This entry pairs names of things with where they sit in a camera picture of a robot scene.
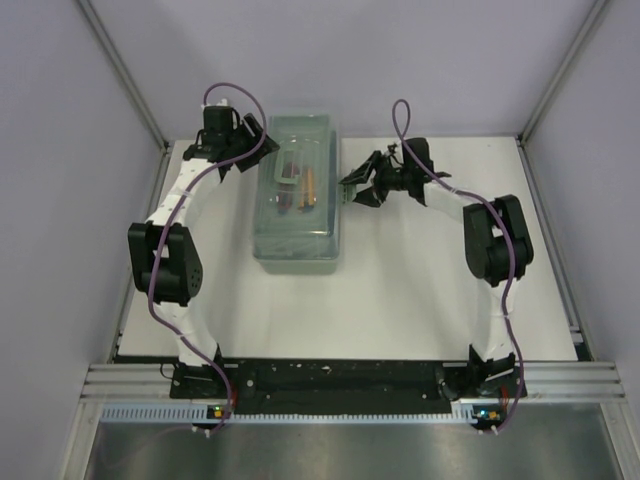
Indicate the red handled pliers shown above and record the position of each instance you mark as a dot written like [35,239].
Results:
[287,184]

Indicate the translucent green tool box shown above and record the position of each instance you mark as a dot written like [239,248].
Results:
[296,221]

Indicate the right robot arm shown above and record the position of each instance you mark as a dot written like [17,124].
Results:
[497,251]

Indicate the orange black utility knife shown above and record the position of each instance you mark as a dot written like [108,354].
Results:
[307,197]

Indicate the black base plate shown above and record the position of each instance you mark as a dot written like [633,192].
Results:
[322,386]

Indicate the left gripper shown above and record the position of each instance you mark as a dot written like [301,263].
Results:
[266,148]

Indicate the aluminium frame rail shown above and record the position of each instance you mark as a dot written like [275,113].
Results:
[581,382]

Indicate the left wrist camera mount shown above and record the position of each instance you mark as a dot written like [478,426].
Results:
[222,105]

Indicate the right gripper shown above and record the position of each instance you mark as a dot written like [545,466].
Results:
[369,197]

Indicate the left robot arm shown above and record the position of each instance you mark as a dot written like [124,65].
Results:
[166,266]

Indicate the grey slotted cable duct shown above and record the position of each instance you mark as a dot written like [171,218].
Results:
[211,415]

